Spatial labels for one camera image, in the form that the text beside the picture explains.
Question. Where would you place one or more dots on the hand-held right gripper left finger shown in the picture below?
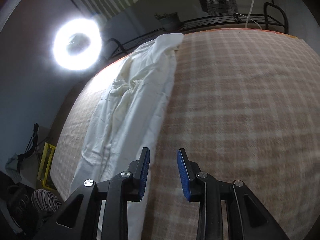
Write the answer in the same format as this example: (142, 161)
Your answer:
(144, 175)

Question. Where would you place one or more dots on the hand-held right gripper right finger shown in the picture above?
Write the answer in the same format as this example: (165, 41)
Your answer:
(183, 177)

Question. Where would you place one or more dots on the white long-sleeved shirt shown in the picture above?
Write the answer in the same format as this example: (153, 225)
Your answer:
(130, 105)

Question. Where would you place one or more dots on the black metal clothes rack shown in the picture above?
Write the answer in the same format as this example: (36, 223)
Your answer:
(215, 20)

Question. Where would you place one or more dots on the beige plaid blanket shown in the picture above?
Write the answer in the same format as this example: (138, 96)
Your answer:
(237, 105)

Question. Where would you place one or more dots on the yellow trimmed bag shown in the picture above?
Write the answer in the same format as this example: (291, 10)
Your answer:
(46, 160)

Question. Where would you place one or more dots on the person's striped clothing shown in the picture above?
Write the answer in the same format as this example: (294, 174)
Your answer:
(46, 200)

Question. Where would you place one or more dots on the small black tripod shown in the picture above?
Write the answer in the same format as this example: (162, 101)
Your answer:
(33, 137)

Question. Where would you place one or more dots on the grey cloth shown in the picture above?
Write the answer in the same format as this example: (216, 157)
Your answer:
(13, 166)

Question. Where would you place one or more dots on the potted plant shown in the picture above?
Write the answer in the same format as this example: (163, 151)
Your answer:
(171, 21)

